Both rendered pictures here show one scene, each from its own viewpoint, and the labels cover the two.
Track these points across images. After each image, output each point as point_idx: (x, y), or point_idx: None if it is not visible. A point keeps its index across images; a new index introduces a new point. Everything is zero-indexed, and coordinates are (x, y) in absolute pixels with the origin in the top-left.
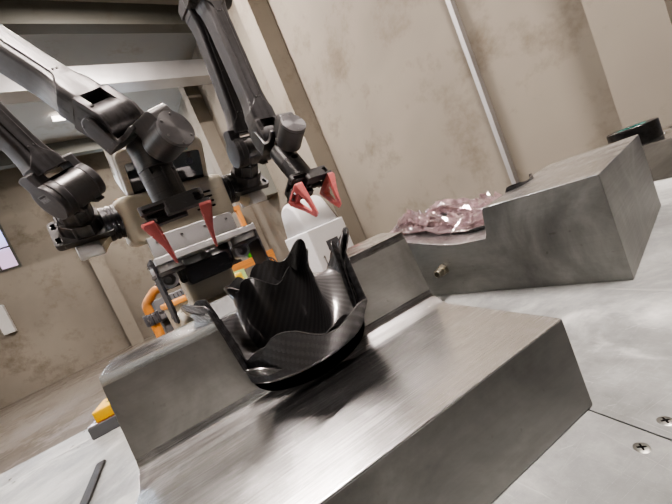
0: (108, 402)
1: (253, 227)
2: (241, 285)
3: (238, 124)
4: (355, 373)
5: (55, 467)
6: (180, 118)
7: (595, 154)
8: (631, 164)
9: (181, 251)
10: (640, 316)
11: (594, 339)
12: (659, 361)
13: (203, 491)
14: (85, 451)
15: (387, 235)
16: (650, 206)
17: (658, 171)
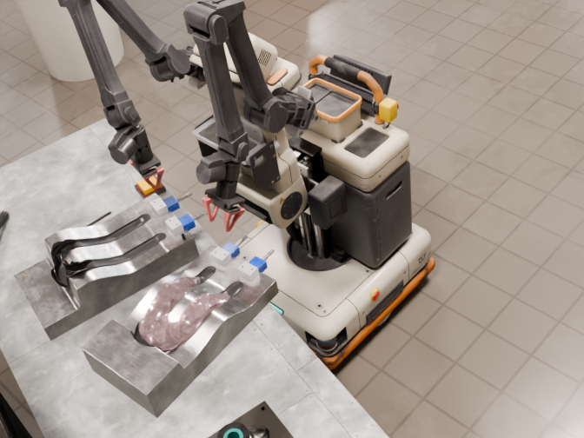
0: (143, 182)
1: (243, 163)
2: (58, 254)
3: (247, 101)
4: (56, 291)
5: (122, 188)
6: (121, 153)
7: (134, 369)
8: (120, 379)
9: (203, 140)
10: (72, 361)
11: (70, 349)
12: (55, 355)
13: (36, 273)
14: (127, 194)
15: (79, 285)
16: (135, 399)
17: None
